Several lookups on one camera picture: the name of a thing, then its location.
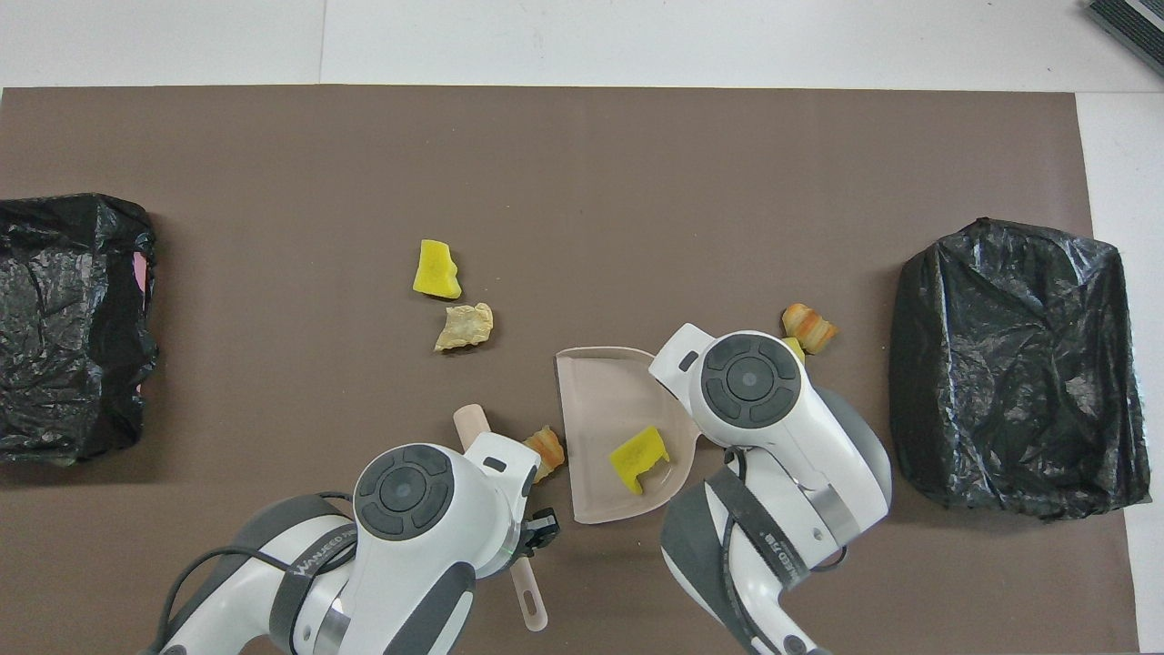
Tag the beige hand brush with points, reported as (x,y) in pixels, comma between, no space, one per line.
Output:
(532,600)

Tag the orange striped bread piece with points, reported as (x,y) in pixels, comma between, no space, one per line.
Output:
(548,448)

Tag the black bag lined pink bin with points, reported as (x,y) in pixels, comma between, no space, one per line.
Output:
(64,337)

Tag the yellow sponge wedge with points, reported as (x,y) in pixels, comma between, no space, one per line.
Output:
(436,271)

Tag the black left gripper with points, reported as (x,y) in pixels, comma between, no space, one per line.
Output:
(541,529)

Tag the dark grey ribbed object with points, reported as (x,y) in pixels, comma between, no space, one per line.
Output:
(1132,27)

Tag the yellow green sponge block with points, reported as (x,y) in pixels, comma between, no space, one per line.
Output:
(796,347)

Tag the notched yellow sponge piece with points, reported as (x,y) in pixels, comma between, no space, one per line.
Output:
(637,455)

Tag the beige plastic dustpan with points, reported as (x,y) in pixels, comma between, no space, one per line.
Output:
(600,409)

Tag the orange striped croissant piece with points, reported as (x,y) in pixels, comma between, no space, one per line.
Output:
(807,326)

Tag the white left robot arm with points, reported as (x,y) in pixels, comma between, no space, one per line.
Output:
(409,546)

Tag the brown table mat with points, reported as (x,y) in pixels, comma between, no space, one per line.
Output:
(637,182)

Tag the beige sponge chunk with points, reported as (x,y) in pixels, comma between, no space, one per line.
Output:
(466,327)

